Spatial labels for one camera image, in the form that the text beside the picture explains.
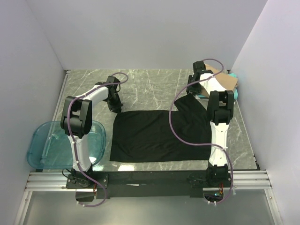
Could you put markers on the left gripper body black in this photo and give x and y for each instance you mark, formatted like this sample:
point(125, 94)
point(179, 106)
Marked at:
point(114, 103)

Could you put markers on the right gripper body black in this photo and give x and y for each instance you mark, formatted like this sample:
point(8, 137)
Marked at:
point(194, 88)

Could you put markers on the black t shirt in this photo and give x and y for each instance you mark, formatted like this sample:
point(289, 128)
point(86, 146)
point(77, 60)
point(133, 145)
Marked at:
point(147, 136)

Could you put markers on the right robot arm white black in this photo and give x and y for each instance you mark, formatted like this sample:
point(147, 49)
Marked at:
point(219, 108)

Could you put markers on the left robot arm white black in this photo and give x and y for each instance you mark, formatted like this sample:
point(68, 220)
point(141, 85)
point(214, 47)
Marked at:
point(76, 119)

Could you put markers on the folded tan t shirt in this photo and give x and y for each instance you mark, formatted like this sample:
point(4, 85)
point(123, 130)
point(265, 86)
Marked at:
point(227, 81)

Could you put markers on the folded teal t shirt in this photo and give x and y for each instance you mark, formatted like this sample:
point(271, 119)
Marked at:
point(234, 93)

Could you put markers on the blue transparent plastic bin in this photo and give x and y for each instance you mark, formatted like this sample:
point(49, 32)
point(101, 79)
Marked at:
point(51, 149)

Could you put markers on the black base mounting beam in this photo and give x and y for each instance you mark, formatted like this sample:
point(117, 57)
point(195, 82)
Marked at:
point(147, 183)

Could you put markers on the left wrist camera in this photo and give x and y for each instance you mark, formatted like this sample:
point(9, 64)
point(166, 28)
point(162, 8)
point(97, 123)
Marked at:
point(112, 81)

